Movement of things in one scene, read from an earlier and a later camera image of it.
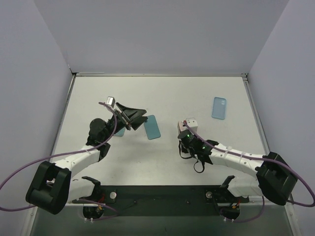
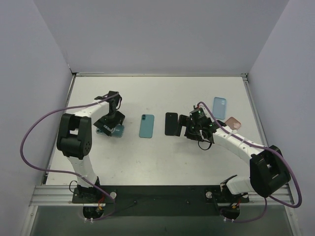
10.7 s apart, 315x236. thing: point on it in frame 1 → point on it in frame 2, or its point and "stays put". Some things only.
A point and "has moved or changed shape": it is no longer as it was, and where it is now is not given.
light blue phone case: (219, 108) stays put
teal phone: (151, 128) has moved or changed shape
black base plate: (161, 200) stays put
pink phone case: (180, 128) has moved or changed shape
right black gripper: (185, 141) → (183, 123)
